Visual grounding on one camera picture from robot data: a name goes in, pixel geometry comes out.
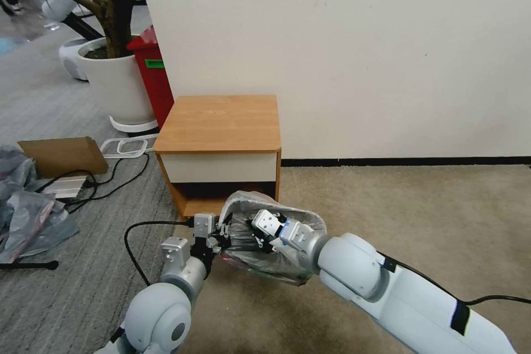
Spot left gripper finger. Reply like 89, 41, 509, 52
213, 212, 234, 245
207, 238, 233, 257

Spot dark translucent garbage bag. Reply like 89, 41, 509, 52
220, 204, 317, 287

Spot small white trash can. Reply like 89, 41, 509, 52
218, 189, 329, 288

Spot wooden nightstand with white drawer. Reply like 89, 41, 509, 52
153, 95, 283, 222

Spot silver aluminium power strip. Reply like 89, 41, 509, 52
34, 175, 91, 200

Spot black baseboard strip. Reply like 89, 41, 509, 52
281, 157, 531, 167

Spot brown cardboard box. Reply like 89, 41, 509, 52
17, 136, 110, 179

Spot red bin with green label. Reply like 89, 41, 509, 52
126, 25, 175, 131

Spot black stand foot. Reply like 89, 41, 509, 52
0, 259, 60, 271

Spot grey crumpled plastic bags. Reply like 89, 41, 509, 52
0, 144, 80, 264

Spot large white plant pot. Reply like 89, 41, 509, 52
76, 36, 161, 133

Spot brown tree trunk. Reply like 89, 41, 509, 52
0, 0, 138, 59

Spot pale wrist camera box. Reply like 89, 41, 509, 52
194, 212, 217, 240
253, 210, 284, 240

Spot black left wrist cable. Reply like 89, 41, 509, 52
124, 220, 196, 288

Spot black floor power cable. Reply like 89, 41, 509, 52
62, 152, 150, 210

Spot white wire frame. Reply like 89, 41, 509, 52
100, 137, 150, 160

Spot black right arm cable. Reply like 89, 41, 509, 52
376, 252, 531, 306

